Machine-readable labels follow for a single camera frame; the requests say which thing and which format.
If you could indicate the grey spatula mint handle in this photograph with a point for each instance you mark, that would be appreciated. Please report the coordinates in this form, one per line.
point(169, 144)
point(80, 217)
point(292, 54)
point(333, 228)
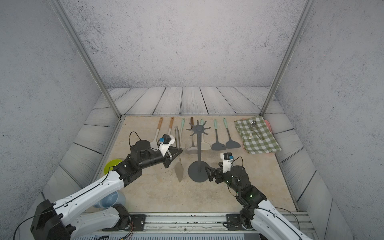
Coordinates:
point(230, 144)

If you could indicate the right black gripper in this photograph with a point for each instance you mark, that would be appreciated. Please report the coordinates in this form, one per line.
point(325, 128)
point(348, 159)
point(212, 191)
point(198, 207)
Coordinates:
point(220, 172)

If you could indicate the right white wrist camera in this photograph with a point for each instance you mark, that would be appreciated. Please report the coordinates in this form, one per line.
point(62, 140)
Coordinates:
point(227, 161)

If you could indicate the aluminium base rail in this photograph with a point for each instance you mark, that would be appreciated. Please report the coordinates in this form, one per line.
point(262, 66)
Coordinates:
point(197, 226)

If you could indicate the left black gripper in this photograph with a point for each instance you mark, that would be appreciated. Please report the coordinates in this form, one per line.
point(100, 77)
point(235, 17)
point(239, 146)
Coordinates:
point(167, 158)

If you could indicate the metal spoon on cloth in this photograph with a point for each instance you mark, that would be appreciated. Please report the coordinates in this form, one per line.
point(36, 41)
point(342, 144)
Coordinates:
point(252, 126)

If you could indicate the grey spoon mint handle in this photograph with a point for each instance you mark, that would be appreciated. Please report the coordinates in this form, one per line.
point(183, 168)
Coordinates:
point(217, 146)

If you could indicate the grey ladle brown handle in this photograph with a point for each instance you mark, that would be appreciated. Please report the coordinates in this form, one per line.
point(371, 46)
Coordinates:
point(193, 149)

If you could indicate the grey utensil rack stand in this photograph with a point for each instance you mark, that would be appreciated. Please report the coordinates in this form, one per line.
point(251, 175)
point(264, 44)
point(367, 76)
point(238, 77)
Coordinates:
point(197, 170)

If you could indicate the green checkered cloth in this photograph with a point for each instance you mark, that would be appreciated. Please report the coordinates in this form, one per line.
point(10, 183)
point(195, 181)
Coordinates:
point(264, 143)

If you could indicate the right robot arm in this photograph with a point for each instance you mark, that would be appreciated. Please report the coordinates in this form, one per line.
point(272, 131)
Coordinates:
point(258, 212)

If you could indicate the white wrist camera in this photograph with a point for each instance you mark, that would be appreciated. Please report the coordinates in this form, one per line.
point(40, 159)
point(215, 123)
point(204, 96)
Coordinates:
point(227, 161)
point(165, 142)

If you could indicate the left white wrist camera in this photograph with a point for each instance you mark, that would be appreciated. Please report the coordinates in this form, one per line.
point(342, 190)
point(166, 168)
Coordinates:
point(165, 142)

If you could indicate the green plastic bowl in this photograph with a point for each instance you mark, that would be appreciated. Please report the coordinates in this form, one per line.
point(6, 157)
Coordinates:
point(109, 166)

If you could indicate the light blue cup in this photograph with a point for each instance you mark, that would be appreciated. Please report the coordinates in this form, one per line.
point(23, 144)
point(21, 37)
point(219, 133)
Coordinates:
point(110, 200)

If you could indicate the left frame post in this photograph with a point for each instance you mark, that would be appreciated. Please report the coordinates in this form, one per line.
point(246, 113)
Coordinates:
point(70, 30)

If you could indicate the pink board under cloth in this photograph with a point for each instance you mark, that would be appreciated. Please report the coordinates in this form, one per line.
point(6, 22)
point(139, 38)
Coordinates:
point(269, 126)

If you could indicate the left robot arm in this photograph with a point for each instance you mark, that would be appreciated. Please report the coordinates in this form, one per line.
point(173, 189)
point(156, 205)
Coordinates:
point(65, 219)

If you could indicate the cream turner wooden handle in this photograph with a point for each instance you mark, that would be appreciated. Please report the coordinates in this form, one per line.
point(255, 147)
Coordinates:
point(170, 125)

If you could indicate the cream spatula mint handle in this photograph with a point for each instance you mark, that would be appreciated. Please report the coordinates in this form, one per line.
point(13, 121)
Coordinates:
point(181, 128)
point(205, 145)

